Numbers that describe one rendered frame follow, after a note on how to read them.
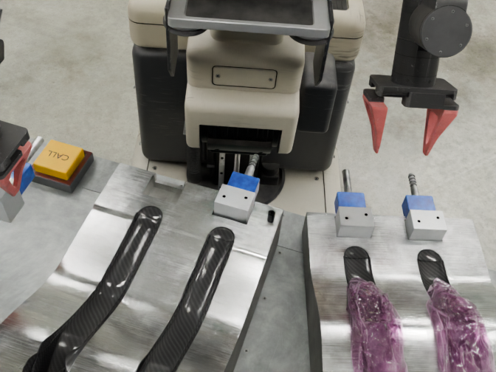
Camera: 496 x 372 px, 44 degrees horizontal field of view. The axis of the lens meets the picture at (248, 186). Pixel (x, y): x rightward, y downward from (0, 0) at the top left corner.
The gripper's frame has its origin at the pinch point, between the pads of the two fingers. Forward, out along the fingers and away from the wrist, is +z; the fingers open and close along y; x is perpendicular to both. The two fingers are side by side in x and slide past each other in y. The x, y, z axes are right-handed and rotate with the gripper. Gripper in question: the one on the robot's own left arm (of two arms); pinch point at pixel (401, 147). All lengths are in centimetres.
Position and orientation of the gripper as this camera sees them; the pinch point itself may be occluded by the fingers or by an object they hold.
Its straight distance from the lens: 86.0
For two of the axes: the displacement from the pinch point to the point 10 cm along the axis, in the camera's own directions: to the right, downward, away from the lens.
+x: -0.2, -4.0, 9.2
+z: -0.6, 9.1, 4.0
